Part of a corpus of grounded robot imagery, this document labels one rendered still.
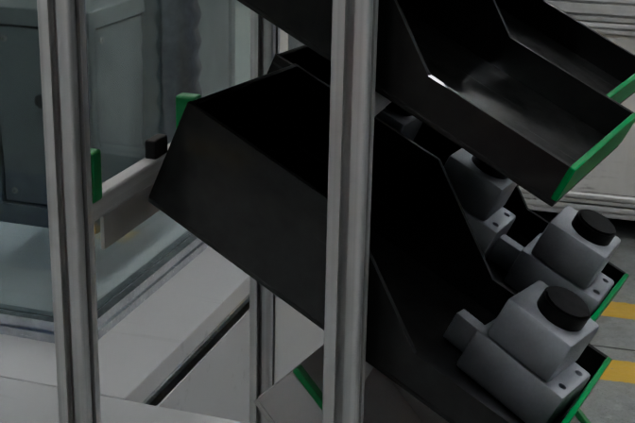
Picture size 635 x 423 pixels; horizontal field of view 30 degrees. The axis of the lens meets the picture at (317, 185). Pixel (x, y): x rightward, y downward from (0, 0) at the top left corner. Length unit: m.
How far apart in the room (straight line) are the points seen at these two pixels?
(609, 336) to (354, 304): 3.13
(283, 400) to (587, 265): 0.23
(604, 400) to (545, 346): 2.69
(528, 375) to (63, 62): 0.32
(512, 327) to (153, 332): 0.97
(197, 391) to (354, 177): 1.07
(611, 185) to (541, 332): 3.86
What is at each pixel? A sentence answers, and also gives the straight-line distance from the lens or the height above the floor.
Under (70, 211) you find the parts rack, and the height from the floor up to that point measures 1.31.
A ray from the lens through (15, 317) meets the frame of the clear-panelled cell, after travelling 1.61.
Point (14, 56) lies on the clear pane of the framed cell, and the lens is 1.51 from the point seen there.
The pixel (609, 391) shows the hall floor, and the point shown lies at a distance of 3.43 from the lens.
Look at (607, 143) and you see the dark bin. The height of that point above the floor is 1.37.
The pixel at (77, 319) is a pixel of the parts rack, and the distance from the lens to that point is 0.72.
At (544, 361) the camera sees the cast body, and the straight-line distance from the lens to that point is 0.69.
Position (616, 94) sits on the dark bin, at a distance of 0.79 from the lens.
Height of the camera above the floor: 1.54
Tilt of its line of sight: 18 degrees down
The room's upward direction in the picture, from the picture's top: 1 degrees clockwise
